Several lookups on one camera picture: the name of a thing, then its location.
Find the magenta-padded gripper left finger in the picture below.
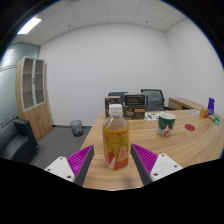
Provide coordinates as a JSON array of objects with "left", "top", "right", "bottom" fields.
[{"left": 44, "top": 144, "right": 95, "bottom": 188}]

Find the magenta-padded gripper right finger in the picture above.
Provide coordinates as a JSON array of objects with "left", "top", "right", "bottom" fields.
[{"left": 130, "top": 143, "right": 184, "bottom": 186}]

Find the yellow drink bottle white cap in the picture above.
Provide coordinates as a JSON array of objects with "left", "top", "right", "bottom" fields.
[{"left": 102, "top": 103, "right": 130, "bottom": 171}]

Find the green and white mug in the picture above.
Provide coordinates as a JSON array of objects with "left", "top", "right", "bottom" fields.
[{"left": 157, "top": 112, "right": 177, "bottom": 138}]

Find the dark mesh waste bin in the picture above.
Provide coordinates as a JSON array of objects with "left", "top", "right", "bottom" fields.
[{"left": 69, "top": 119, "right": 84, "bottom": 138}]

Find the flat round red coaster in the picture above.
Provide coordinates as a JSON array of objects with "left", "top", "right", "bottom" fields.
[{"left": 184, "top": 123, "right": 196, "bottom": 132}]

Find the printed sticker sheet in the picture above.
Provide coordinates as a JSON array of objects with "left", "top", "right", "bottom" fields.
[{"left": 143, "top": 112, "right": 162, "bottom": 122}]

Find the black leather sofa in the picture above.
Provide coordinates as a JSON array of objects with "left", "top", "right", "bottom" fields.
[{"left": 0, "top": 118, "right": 40, "bottom": 164}]

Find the wooden cabinet with glass doors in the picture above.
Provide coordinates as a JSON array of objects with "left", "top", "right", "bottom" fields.
[{"left": 14, "top": 55, "right": 53, "bottom": 141}]

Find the black and tan carton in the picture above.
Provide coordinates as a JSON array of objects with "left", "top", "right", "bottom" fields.
[{"left": 122, "top": 105, "right": 147, "bottom": 121}]

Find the round grey clear disc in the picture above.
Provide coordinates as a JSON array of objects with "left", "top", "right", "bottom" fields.
[{"left": 188, "top": 108, "right": 202, "bottom": 117}]

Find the wooden side desk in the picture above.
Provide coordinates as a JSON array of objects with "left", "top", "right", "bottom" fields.
[{"left": 168, "top": 97, "right": 209, "bottom": 112}]

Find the tan cardboard box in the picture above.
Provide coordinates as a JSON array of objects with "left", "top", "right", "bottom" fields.
[{"left": 199, "top": 107, "right": 210, "bottom": 119}]

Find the black mesh office chair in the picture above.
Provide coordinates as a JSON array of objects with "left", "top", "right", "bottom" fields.
[{"left": 140, "top": 88, "right": 173, "bottom": 112}]

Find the black printed carton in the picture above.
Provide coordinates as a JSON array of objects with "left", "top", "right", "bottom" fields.
[{"left": 123, "top": 93, "right": 147, "bottom": 108}]

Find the purple upright box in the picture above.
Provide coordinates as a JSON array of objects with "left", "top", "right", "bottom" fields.
[{"left": 207, "top": 97, "right": 216, "bottom": 117}]

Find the brown printed carton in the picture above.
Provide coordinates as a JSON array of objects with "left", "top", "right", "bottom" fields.
[{"left": 104, "top": 95, "right": 122, "bottom": 119}]

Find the rectangular ceiling light panel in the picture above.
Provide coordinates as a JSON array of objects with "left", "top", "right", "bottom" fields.
[{"left": 17, "top": 17, "right": 43, "bottom": 35}]

